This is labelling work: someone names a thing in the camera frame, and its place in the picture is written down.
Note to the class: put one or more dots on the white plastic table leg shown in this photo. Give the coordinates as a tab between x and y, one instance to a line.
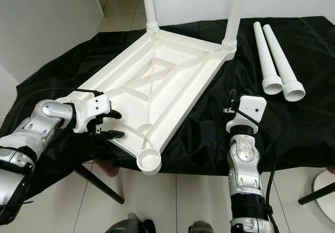
149	8
263	55
234	13
278	60

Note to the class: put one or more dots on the white plastic table top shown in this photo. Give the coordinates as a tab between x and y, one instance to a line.
162	70

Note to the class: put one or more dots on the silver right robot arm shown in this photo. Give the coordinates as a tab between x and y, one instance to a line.
243	159

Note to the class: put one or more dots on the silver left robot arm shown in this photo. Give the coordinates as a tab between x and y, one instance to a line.
31	133

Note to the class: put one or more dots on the black table cloth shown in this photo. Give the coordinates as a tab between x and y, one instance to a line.
199	139

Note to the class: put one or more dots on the black metal stand leg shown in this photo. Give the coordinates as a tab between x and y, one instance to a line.
99	183
316	197

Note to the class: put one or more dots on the robot left leg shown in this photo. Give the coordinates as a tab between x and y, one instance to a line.
131	225

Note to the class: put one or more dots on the robot leg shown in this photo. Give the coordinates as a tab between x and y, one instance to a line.
131	225
201	228

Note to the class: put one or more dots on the robot right leg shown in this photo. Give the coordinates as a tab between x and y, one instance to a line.
201	228

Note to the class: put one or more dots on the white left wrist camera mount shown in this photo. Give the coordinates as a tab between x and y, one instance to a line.
98	104

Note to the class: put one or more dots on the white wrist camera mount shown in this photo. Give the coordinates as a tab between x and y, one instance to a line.
98	104
251	107

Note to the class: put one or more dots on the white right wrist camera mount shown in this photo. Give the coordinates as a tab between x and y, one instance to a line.
251	107

